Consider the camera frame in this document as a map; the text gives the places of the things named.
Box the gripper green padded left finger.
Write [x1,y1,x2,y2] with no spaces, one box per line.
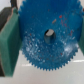
[0,7,21,76]

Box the gripper green padded right finger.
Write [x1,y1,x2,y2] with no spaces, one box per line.
[78,24,84,54]

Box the large blue gear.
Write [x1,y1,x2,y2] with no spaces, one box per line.
[19,0,82,70]

